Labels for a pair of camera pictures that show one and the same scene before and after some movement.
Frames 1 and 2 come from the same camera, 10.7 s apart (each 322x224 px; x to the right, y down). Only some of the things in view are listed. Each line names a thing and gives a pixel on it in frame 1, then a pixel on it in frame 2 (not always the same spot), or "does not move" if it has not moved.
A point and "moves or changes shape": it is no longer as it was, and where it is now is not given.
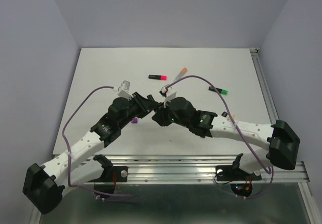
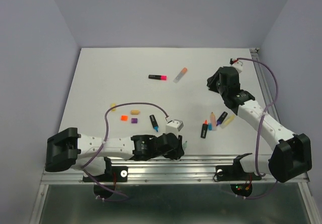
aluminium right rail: x=264 y=84 does not move
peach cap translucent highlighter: x=181 y=74 does not move
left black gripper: x=144 y=104 to x=177 y=152
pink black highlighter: x=160 y=77 does not move
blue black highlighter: x=150 y=97 to x=154 y=122
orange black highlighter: x=224 y=114 moves or changes shape
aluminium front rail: x=195 y=169 does not move
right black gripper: x=159 y=116 to x=211 y=79
